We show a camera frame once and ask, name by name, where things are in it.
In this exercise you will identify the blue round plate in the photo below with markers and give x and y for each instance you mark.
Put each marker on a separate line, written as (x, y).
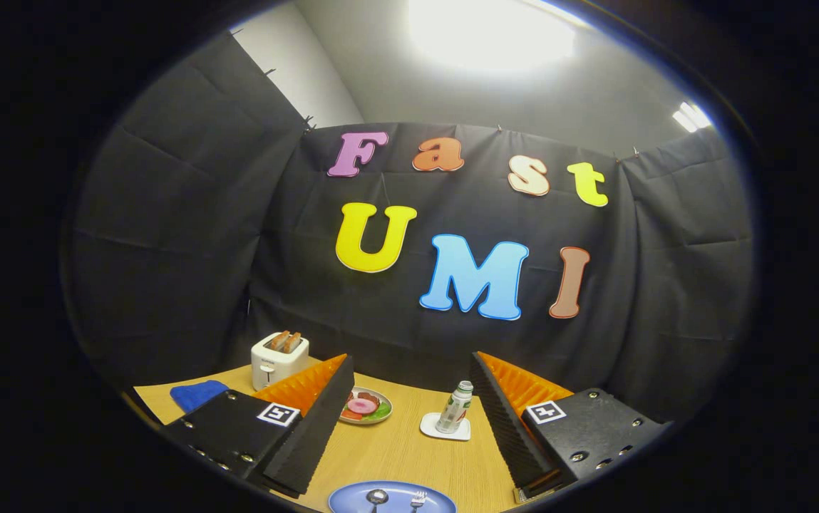
(343, 503)

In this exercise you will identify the blue folded towel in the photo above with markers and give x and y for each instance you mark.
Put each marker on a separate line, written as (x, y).
(199, 395)

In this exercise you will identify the large ceiling light panel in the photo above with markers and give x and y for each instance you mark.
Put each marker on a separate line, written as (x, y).
(495, 32)

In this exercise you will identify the small ceiling light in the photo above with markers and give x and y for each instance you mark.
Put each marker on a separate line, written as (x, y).
(691, 117)

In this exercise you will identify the white bottle with green label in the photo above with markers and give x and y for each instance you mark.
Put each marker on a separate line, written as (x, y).
(454, 410)

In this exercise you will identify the white square coaster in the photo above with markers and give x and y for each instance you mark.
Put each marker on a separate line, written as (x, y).
(429, 427)

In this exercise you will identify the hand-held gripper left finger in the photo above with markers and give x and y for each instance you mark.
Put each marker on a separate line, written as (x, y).
(313, 434)

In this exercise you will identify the grey plate of food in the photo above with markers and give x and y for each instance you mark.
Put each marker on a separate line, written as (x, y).
(366, 407)

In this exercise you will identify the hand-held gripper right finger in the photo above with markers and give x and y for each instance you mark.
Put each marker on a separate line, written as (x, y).
(505, 427)

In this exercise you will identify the brown toast slice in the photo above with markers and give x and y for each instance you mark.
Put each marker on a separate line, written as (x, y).
(293, 343)
(278, 340)

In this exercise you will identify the white toaster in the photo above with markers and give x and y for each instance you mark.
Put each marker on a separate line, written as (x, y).
(274, 367)

